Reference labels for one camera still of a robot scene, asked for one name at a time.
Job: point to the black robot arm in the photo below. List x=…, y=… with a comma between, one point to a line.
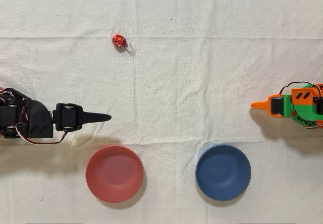
x=38, y=123

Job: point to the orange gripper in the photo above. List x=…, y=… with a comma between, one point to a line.
x=276, y=106

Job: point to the white tablecloth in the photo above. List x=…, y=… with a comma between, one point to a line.
x=176, y=82

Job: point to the blue bowl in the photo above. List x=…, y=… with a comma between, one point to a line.
x=223, y=172

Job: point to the red bowl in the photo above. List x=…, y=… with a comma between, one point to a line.
x=114, y=174

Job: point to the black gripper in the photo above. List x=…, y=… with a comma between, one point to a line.
x=67, y=117

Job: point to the red candy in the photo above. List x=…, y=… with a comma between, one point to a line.
x=118, y=40

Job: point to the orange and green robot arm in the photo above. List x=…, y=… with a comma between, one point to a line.
x=304, y=108

